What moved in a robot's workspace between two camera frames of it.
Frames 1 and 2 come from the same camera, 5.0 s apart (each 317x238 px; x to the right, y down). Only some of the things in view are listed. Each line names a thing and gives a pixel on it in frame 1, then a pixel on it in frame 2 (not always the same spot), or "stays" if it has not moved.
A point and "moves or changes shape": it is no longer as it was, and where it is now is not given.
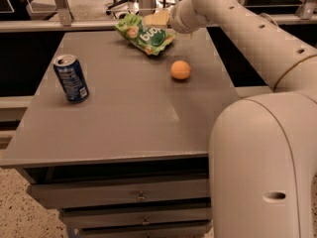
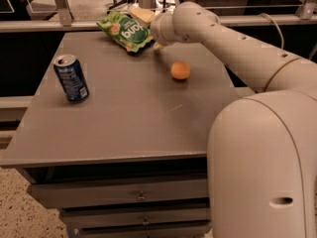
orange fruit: [180, 69] stays
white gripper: [173, 21] → [156, 29]
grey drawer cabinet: [134, 162] stays
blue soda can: [72, 77] stays
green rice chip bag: [151, 40] moves or changes shape
